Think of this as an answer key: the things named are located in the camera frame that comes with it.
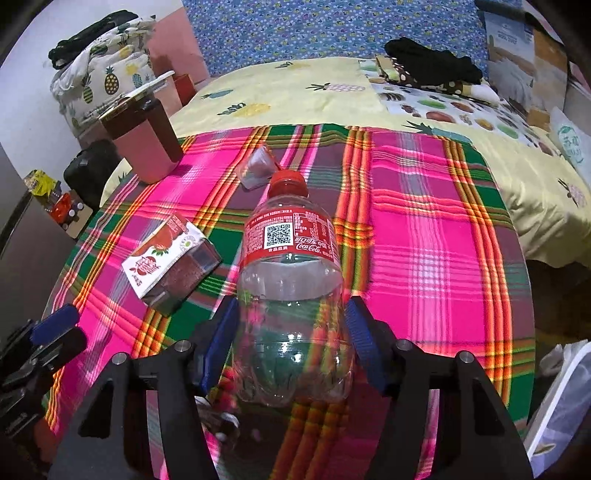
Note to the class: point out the brown polka dot cloth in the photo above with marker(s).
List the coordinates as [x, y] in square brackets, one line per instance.
[406, 76]

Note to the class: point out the small red box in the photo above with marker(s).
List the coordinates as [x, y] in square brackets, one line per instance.
[186, 90]

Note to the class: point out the blue floral wall cloth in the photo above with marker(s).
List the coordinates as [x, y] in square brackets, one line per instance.
[332, 32]

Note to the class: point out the black suitcase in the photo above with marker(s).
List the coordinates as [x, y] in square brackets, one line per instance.
[90, 170]

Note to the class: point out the pink board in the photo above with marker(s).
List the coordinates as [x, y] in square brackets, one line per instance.
[178, 50]

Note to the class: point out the pale green printed pillow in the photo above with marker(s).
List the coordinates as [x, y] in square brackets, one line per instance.
[572, 143]

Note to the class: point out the folded pineapple print quilt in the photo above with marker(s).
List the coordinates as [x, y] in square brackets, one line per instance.
[106, 83]

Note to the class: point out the black bag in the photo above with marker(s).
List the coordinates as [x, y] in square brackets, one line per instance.
[87, 39]

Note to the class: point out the clear wrapper with brown contents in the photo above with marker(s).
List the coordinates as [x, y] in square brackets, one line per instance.
[258, 168]

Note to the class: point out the pink green plaid blanket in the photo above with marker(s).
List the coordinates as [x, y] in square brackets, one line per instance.
[438, 258]

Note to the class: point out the black clothes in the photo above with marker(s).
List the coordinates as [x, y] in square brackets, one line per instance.
[434, 62]

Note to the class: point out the clear bottle with red label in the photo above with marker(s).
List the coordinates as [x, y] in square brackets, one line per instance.
[291, 295]

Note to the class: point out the white bin with plastic liner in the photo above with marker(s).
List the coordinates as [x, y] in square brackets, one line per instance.
[561, 415]

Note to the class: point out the grey cabinet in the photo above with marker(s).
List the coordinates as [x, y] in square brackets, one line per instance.
[27, 258]

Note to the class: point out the printed cardboard box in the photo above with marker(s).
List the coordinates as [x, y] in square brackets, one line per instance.
[531, 60]

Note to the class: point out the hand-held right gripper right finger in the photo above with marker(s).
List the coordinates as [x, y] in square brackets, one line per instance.
[364, 344]

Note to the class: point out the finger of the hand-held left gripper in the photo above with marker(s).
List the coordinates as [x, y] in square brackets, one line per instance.
[60, 348]
[55, 323]

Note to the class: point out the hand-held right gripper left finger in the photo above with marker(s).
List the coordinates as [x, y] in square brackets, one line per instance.
[219, 344]

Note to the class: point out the pink bin with brown lid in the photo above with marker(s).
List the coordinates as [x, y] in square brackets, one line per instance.
[143, 138]

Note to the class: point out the red juice carton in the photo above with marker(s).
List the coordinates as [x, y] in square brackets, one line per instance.
[171, 263]

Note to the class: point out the yellow fruit print bedsheet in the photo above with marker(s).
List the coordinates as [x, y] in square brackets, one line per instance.
[531, 184]

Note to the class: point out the yellow packet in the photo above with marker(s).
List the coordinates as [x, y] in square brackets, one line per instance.
[41, 182]

